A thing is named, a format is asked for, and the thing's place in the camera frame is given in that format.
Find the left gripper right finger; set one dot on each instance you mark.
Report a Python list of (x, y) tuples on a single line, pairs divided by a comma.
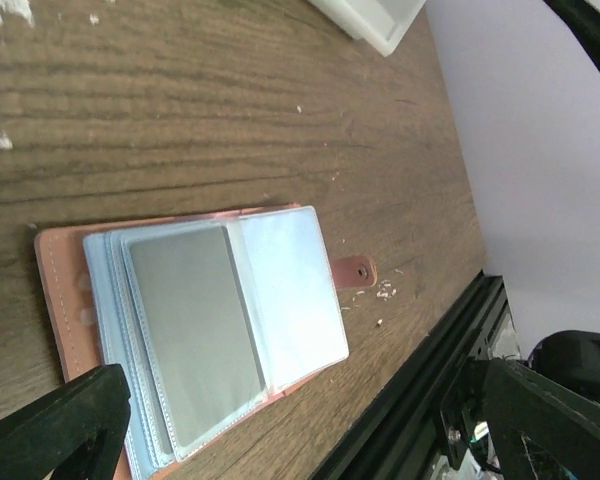
[(540, 430)]

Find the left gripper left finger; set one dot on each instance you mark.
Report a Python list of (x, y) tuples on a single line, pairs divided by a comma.
[(76, 431)]

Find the pink card holder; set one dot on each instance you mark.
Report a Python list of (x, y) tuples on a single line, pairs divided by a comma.
[(290, 287)]

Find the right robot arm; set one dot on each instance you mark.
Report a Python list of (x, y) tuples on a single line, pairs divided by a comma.
[(571, 359)]

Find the black card in holder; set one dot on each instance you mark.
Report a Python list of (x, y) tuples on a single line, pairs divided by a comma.
[(191, 310)]

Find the white bin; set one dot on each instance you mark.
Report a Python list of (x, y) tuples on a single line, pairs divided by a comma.
[(380, 23)]

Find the black aluminium frame rail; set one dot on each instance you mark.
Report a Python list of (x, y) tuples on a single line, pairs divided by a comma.
[(429, 406)]

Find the right black frame post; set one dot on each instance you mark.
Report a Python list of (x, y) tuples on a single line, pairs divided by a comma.
[(582, 18)]

